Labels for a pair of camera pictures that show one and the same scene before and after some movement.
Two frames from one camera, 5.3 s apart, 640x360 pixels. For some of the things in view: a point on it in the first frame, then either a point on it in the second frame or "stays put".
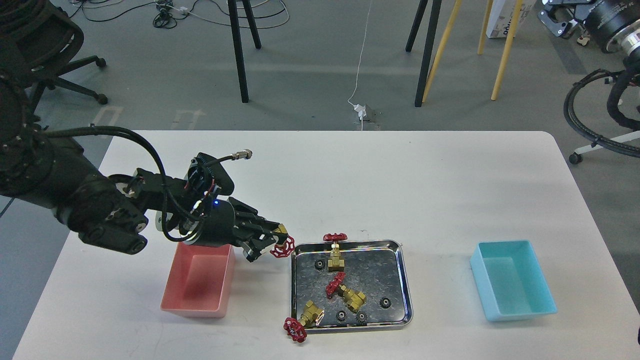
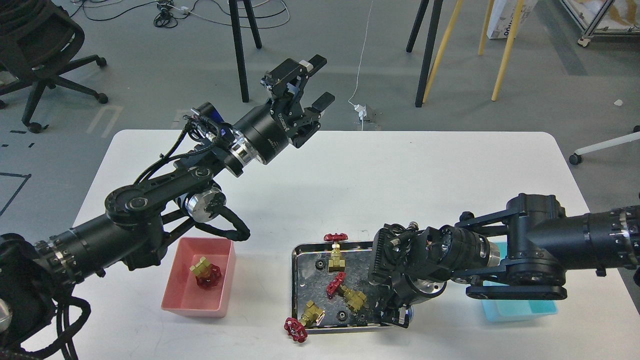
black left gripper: (230, 223) → (265, 133)
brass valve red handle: (354, 300) stays put
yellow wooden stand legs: (506, 54) stays put
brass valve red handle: (283, 250) → (208, 275)
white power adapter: (361, 110) stays put
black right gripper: (602, 18) → (410, 264)
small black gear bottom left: (341, 316) stays put
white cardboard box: (501, 15) stays put
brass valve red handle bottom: (295, 328) stays put
